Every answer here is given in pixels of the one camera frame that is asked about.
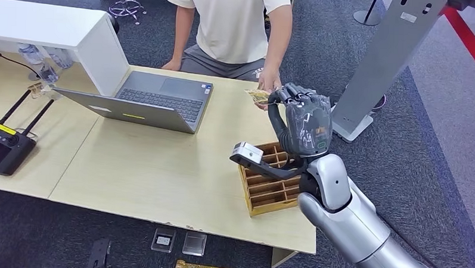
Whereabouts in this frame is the person's right hand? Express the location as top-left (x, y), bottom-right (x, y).
top-left (161, 58), bottom-right (182, 72)

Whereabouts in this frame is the person's left hand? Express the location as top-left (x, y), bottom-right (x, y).
top-left (254, 68), bottom-right (283, 112)

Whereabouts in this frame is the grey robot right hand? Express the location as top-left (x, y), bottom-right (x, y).
top-left (265, 82), bottom-right (336, 160)

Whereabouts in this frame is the person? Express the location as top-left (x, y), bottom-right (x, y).
top-left (159, 0), bottom-right (294, 112)

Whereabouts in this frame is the wooden slotted card box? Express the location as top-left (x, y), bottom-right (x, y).
top-left (235, 140), bottom-right (306, 220)

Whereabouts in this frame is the grey laptop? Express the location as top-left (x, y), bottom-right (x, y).
top-left (51, 67), bottom-right (215, 135)

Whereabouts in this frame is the chrome chair base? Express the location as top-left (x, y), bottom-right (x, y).
top-left (108, 0), bottom-right (147, 26)

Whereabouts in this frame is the white desk shelf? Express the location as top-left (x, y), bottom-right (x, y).
top-left (0, 0), bottom-right (133, 98)

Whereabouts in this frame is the grey kiosk stand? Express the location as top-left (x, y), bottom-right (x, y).
top-left (328, 0), bottom-right (449, 147)

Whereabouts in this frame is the clear plastic water bottle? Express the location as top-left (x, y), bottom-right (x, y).
top-left (16, 42), bottom-right (46, 67)
top-left (46, 47), bottom-right (73, 70)
top-left (38, 61), bottom-right (62, 85)

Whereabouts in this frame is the stanchion pole with round base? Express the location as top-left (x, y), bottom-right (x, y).
top-left (352, 0), bottom-right (383, 27)

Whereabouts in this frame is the small clear acrylic stand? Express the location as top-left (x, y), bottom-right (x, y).
top-left (27, 82), bottom-right (62, 101)

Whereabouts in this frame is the metal floor socket cover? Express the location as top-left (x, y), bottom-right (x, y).
top-left (181, 230), bottom-right (208, 257)

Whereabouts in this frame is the floor socket box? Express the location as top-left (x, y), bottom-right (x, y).
top-left (151, 228), bottom-right (177, 253)

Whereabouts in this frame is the red barrier belt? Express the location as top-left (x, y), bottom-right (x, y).
top-left (439, 5), bottom-right (475, 85)

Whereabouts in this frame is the black remote controller with antennas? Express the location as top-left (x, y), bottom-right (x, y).
top-left (0, 88), bottom-right (56, 178)

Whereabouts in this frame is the black device on floor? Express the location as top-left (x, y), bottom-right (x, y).
top-left (84, 238), bottom-right (114, 268)

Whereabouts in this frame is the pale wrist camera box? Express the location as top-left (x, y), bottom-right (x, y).
top-left (228, 141), bottom-right (310, 181)

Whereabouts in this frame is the black cable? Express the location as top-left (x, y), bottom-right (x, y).
top-left (0, 48), bottom-right (42, 78)

